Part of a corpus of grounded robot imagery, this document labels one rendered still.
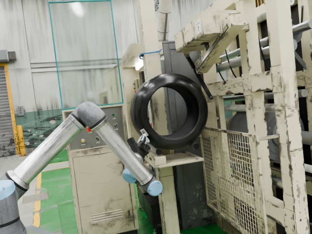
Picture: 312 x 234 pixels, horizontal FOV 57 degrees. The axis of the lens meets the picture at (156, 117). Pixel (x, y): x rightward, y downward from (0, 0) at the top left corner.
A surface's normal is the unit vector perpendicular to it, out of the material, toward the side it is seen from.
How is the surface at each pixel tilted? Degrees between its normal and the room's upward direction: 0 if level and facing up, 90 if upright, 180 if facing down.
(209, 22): 90
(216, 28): 90
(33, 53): 90
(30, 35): 90
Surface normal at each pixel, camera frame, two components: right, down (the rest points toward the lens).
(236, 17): 0.18, -0.28
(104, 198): 0.24, -0.01
